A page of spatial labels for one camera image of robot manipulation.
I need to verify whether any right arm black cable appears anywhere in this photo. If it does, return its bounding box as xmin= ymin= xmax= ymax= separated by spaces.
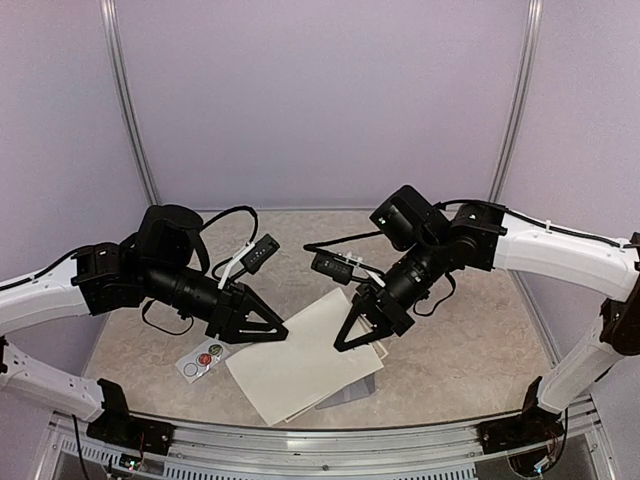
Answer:
xmin=302 ymin=199 xmax=631 ymax=319

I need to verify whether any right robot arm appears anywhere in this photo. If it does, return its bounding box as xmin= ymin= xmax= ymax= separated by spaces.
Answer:
xmin=334 ymin=185 xmax=639 ymax=444

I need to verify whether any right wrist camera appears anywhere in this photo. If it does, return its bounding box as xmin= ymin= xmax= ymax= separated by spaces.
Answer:
xmin=311 ymin=251 xmax=386 ymax=287

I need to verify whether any aluminium frame post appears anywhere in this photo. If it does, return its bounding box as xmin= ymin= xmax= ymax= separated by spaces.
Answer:
xmin=486 ymin=0 xmax=544 ymax=202
xmin=99 ymin=0 xmax=162 ymax=206

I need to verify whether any sticker sheet with seals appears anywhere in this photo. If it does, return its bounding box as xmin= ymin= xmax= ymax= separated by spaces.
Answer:
xmin=175 ymin=338 xmax=229 ymax=384

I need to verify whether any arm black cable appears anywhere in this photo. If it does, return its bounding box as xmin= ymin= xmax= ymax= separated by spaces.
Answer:
xmin=302 ymin=199 xmax=631 ymax=319
xmin=139 ymin=203 xmax=260 ymax=335

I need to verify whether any front aluminium rail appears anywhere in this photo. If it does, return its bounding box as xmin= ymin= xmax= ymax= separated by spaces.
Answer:
xmin=49 ymin=414 xmax=601 ymax=480

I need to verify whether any right aluminium frame post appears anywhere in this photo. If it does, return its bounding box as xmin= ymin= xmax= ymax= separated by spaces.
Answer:
xmin=486 ymin=0 xmax=544 ymax=202

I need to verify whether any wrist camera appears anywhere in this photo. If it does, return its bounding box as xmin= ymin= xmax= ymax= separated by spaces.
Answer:
xmin=311 ymin=251 xmax=386 ymax=287
xmin=218 ymin=234 xmax=280 ymax=290

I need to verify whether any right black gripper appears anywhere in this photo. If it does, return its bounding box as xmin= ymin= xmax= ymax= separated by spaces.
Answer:
xmin=333 ymin=234 xmax=447 ymax=352

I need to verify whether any left aluminium frame post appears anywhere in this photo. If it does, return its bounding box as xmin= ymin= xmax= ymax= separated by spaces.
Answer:
xmin=99 ymin=0 xmax=162 ymax=206

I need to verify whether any grey envelope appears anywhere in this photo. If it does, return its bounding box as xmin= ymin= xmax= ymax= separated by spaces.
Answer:
xmin=314 ymin=374 xmax=376 ymax=410

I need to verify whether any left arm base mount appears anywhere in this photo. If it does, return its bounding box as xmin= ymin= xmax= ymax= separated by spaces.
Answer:
xmin=86 ymin=379 xmax=175 ymax=456

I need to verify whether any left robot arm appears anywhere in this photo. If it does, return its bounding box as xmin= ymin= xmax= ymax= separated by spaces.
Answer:
xmin=1 ymin=205 xmax=289 ymax=344

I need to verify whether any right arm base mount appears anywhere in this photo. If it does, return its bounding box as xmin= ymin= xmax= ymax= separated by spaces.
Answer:
xmin=477 ymin=376 xmax=566 ymax=454

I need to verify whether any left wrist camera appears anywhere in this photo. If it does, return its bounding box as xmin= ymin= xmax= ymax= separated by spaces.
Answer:
xmin=218 ymin=234 xmax=280 ymax=290

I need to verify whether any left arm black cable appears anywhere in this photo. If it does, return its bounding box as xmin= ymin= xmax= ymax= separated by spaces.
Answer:
xmin=139 ymin=203 xmax=260 ymax=335

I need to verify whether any beige letter paper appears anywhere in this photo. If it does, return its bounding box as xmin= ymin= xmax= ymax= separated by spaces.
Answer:
xmin=226 ymin=288 xmax=384 ymax=426

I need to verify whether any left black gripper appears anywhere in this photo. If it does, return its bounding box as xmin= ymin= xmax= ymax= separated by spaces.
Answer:
xmin=143 ymin=260 xmax=289 ymax=344

